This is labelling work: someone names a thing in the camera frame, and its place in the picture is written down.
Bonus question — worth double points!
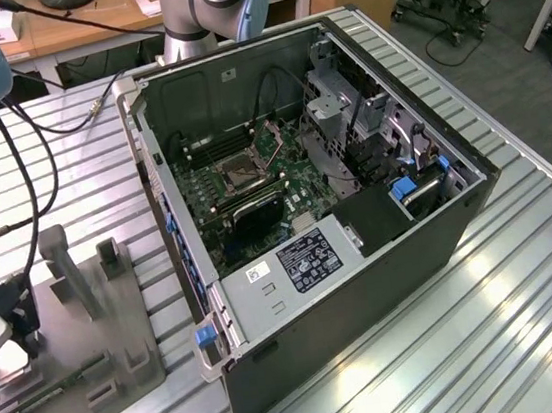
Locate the blue case latch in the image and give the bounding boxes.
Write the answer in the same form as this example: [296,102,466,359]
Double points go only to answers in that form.
[194,324,219,351]

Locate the thin cable with metal plug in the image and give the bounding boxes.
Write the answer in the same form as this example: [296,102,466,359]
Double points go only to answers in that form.
[3,68,132,140]

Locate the black graphics card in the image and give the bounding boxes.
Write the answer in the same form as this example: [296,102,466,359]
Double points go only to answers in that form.
[219,189,293,267]

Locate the green motherboard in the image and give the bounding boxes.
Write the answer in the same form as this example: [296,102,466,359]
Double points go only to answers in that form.
[165,112,344,284]

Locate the small white box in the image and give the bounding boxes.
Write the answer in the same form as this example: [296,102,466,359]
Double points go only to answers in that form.
[0,8,30,46]

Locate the metal socket cover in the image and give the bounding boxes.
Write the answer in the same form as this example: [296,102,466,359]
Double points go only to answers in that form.
[255,117,292,162]

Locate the black looped wire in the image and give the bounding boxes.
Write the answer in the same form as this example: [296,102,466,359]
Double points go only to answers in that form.
[246,62,317,125]

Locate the black camera cable plug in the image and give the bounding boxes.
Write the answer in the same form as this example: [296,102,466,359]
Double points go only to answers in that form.
[0,279,38,327]

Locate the wooden desk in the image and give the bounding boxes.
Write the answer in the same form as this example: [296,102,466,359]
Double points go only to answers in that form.
[0,0,327,98]

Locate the green RAM stick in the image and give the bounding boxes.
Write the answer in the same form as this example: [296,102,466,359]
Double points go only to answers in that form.
[16,355,116,413]

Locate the CPU socket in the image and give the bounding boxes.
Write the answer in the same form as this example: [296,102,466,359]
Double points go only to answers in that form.
[216,150,268,199]

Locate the black RAM slot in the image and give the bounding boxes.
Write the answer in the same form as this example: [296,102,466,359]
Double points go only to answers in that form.
[186,139,260,168]
[180,122,255,151]
[182,128,257,157]
[185,134,258,162]

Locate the blue disk carrier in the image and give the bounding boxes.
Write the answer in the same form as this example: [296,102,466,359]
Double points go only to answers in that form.
[386,173,417,204]

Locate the grey metal drive cage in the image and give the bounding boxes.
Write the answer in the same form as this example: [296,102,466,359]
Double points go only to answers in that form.
[295,31,398,138]

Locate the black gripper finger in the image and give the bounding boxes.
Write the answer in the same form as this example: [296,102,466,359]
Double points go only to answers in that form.
[10,295,45,363]

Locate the grey power supply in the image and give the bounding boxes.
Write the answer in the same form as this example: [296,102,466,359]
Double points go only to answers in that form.
[212,210,376,347]

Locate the grey parts rack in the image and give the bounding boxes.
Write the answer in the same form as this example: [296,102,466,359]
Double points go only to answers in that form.
[0,212,174,413]

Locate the black open PC case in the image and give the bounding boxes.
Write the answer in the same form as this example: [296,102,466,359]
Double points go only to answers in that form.
[103,0,528,413]

